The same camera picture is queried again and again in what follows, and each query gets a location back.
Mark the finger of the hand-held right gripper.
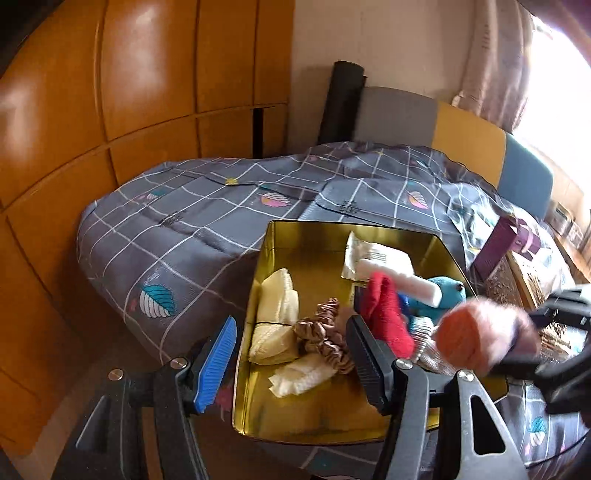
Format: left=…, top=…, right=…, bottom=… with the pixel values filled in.
left=529, top=285, right=591, bottom=330
left=492, top=351, right=561, bottom=379

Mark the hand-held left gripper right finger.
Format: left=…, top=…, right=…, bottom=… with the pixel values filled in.
left=346, top=315, right=529, bottom=480

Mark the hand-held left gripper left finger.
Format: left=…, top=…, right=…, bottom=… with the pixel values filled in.
left=51, top=315, right=238, bottom=480

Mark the orange fuzzy ball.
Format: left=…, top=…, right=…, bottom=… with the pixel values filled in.
left=436, top=298, right=539, bottom=377

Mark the red sock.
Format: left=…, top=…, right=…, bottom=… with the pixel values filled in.
left=359, top=271, right=415, bottom=360

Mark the brown satin scrunchie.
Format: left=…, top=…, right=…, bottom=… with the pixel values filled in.
left=293, top=298, right=356, bottom=372

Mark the cream cloth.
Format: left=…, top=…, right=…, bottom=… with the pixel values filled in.
left=269, top=353, right=338, bottom=398

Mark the white tube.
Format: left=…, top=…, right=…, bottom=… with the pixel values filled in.
left=359, top=258, right=441, bottom=306

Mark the teal plush toy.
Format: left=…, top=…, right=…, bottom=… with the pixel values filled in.
left=399, top=275, right=467, bottom=363

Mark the white plastic packet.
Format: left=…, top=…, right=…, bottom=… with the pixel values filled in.
left=341, top=231, right=414, bottom=280

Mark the gold metal tin box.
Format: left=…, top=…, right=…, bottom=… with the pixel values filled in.
left=229, top=220, right=509, bottom=446

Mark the ornate gold tissue box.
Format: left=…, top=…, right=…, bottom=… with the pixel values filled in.
left=487, top=251, right=583, bottom=365

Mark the wooden desk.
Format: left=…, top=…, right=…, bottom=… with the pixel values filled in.
left=551, top=228, right=591, bottom=273

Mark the purple cardboard box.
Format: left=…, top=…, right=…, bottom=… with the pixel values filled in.
left=473, top=215, right=543, bottom=282

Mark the grey checked quilt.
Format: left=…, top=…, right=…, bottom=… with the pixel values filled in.
left=76, top=141, right=591, bottom=480

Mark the grey yellow blue headboard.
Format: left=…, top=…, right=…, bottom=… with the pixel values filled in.
left=353, top=87, right=555, bottom=217

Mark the window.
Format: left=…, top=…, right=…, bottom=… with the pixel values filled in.
left=515, top=14, right=591, bottom=185

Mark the pink patterned curtain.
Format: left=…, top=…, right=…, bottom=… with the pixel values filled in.
left=455, top=0, right=536, bottom=134

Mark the black rolled mat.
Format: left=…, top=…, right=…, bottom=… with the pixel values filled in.
left=318, top=60, right=366, bottom=144

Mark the orange wooden wardrobe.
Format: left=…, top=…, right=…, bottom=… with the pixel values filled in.
left=0, top=0, right=296, bottom=480

